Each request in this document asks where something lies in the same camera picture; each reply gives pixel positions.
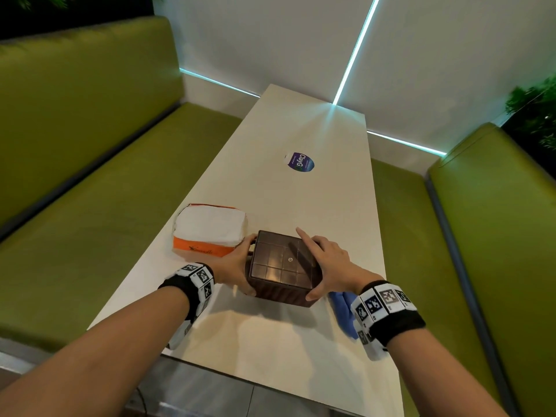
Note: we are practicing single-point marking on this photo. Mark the upright white light strip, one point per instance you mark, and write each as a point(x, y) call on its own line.
point(356, 52)

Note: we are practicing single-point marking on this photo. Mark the orange plastic tissue pack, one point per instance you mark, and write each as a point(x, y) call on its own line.
point(208, 225)

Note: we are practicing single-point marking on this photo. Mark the person's right forearm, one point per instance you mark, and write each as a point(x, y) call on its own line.
point(438, 377)

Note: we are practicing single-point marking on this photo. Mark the person's left forearm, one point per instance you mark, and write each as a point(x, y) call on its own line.
point(95, 360)

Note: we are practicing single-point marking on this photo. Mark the person's left hand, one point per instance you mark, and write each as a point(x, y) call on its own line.
point(230, 269)

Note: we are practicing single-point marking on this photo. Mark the green upholstered bench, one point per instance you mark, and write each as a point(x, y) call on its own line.
point(499, 256)
point(87, 191)

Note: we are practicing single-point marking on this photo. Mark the round purple sticker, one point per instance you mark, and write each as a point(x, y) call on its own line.
point(300, 162)

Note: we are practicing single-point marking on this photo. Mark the person's right hand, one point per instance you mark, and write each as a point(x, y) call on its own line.
point(339, 269)

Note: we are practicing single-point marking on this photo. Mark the level white light strip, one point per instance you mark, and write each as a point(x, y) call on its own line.
point(406, 143)
point(219, 82)

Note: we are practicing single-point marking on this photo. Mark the blue cleaning cloth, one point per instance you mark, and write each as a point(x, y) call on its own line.
point(345, 312)

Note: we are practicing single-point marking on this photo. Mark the black marker wristband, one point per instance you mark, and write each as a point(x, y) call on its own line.
point(187, 286)
point(395, 321)

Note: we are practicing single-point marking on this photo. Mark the brown woven tissue box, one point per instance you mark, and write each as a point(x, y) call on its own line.
point(278, 264)

